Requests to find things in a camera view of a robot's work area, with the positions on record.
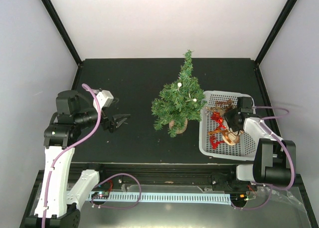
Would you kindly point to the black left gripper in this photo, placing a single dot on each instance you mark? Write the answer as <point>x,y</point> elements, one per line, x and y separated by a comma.
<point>112,125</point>

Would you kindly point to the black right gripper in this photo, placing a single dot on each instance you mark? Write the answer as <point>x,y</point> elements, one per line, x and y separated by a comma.
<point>227,114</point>

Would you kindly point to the white perforated plastic basket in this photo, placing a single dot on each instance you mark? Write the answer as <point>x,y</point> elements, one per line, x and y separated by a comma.
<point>243,151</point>

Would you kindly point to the small green christmas tree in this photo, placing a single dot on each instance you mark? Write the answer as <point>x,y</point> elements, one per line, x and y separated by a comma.
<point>172,110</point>

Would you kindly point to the white bulb string lights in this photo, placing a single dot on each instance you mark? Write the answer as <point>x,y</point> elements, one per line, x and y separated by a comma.
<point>184,94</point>

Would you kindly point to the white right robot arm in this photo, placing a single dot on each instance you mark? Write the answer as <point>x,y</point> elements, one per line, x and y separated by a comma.
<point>274,162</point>

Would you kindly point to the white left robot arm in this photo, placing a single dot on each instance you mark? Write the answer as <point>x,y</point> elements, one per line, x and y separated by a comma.
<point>69,126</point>

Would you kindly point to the wooden letters ornament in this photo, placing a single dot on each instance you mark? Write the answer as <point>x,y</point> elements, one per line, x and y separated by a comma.
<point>222,106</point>

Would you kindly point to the red bow ornament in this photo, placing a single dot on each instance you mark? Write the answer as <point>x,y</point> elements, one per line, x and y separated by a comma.
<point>217,118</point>

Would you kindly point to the wooden round ornament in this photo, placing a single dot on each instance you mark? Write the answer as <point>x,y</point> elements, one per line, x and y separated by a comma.
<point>231,138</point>

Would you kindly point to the right circuit board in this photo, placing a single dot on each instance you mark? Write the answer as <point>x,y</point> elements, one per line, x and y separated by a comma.
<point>242,197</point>

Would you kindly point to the circuit board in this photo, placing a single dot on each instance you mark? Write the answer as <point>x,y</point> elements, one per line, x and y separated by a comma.
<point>100,195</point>
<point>242,197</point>

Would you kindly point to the left circuit board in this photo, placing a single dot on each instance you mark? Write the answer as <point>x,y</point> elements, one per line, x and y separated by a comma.
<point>100,195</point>

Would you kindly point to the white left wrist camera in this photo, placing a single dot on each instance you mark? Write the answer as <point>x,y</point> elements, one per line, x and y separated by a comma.
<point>104,97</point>

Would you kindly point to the white slotted cable duct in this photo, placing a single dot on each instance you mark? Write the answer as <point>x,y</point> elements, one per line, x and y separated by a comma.
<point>188,198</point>

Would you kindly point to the right black frame post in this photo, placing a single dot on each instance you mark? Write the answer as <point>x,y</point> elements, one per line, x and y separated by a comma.
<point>281,19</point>

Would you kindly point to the black frame post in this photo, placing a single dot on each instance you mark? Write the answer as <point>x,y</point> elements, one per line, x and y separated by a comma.
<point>281,19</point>
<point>62,30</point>

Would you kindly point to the left black frame post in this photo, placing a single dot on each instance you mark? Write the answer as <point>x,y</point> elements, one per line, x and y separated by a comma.
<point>62,30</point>

